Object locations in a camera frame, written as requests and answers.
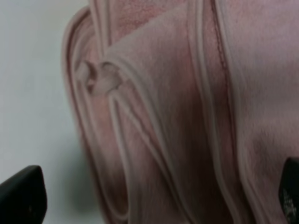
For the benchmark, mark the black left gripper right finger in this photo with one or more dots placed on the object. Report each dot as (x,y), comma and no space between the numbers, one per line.
(289,190)

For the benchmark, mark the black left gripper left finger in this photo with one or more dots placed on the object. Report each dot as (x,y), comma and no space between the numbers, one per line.
(23,197)

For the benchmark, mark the pink terry towel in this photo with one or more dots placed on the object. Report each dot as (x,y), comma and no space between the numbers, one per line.
(187,109)

